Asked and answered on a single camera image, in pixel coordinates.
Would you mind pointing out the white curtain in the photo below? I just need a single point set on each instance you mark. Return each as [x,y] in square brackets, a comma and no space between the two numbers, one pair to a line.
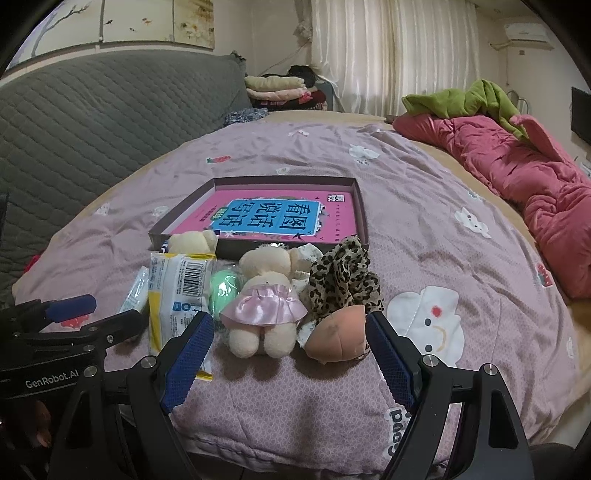
[392,55]

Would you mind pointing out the black garment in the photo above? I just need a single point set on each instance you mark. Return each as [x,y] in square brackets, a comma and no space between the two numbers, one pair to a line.
[298,71]

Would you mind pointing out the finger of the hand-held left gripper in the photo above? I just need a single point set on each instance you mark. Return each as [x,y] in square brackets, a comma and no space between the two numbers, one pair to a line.
[69,307]
[115,327]

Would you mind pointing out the peach makeup sponge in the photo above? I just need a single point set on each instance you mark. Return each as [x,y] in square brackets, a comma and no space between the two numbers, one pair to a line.
[337,334]

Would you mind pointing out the folded pink cloth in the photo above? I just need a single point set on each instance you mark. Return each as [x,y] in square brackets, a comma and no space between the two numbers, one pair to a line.
[281,96]

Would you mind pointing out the black wall screen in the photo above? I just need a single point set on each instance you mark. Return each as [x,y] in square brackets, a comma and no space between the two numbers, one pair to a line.
[581,113]

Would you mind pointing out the pink quilt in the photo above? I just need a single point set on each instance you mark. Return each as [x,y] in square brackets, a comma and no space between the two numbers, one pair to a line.
[508,157]

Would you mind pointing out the purple printed bedspread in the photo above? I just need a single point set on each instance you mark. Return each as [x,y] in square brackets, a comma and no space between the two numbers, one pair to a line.
[415,221]

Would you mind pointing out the shallow grey cardboard box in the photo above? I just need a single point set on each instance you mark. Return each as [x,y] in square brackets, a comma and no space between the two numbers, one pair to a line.
[277,182]

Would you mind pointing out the white floral socks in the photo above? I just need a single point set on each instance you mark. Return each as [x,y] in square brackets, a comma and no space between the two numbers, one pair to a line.
[304,258]

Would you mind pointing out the pink book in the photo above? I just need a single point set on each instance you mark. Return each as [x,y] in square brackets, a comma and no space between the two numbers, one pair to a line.
[194,217]

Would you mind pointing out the green tissue pack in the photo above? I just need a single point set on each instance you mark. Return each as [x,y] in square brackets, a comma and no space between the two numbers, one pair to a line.
[136,295]

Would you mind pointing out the green sponge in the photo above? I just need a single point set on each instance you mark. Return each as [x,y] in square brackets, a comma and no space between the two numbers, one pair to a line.
[224,290]

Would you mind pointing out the grey quilted headboard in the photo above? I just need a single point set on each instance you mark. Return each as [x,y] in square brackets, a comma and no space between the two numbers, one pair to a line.
[92,129]

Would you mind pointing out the green blanket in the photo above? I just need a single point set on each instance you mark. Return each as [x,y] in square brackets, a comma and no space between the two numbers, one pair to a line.
[461,99]

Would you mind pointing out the cream teddy bear pink skirt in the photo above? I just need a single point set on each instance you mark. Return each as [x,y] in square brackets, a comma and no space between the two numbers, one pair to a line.
[258,277]

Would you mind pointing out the small cream teddy bear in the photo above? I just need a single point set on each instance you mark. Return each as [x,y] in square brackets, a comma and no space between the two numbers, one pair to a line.
[191,241]

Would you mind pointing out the yellow white snack packet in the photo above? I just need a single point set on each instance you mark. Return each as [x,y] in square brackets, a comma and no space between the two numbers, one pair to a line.
[182,277]

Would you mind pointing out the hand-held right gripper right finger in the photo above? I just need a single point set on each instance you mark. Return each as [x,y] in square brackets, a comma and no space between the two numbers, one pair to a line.
[390,360]

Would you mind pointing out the blue patterned cloth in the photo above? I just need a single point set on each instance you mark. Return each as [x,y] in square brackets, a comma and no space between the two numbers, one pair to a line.
[244,117]

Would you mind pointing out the floral wall painting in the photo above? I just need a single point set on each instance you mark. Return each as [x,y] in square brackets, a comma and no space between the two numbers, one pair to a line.
[115,23]

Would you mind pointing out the leopard print scrunchie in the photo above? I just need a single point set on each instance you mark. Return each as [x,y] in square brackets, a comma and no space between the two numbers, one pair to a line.
[341,277]

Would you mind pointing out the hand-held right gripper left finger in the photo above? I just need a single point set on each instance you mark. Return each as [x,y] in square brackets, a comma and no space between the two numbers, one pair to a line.
[189,360]

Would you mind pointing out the white air conditioner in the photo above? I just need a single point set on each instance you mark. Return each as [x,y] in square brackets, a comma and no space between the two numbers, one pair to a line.
[528,34]

